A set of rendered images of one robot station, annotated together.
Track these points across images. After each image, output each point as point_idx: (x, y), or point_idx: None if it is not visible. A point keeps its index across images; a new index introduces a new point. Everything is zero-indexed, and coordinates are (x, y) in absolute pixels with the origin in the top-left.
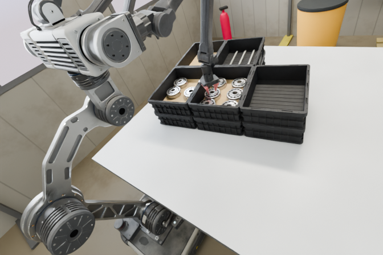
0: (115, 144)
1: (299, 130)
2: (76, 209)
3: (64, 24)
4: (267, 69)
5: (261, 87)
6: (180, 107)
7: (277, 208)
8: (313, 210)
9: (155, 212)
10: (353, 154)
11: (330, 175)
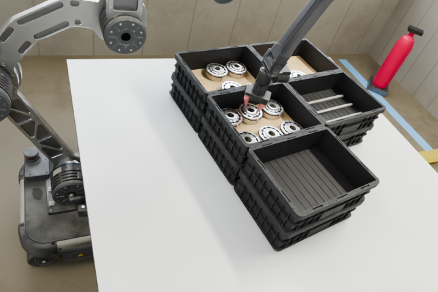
0: (103, 69)
1: (282, 231)
2: (0, 87)
3: None
4: (334, 143)
5: (309, 157)
6: (199, 92)
7: (175, 274)
8: None
9: (74, 175)
10: None
11: None
